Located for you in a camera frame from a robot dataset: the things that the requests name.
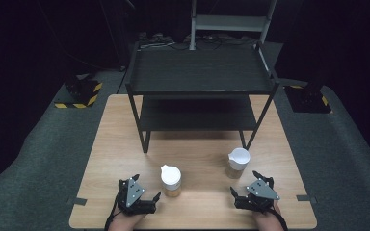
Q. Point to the dark grey tape piece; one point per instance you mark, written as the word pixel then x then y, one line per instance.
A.
pixel 77 201
pixel 305 198

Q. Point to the white cup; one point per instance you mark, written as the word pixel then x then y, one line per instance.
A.
pixel 238 158

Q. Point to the grey metal stand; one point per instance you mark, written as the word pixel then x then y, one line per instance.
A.
pixel 231 23

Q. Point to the person's left hand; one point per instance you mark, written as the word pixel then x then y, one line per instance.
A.
pixel 125 222

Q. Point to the glass jar with white lid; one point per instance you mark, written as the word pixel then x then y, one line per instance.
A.
pixel 171 177

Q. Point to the person's right hand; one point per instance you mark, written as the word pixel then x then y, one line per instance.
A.
pixel 267 219

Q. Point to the black two-tier shelf rack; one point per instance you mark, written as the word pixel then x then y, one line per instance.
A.
pixel 199 69

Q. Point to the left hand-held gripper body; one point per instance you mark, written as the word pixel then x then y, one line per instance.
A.
pixel 134 192

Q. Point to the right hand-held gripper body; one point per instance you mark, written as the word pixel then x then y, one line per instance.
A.
pixel 261 191

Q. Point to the black base with hazard tape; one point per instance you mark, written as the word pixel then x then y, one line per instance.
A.
pixel 82 91
pixel 308 99

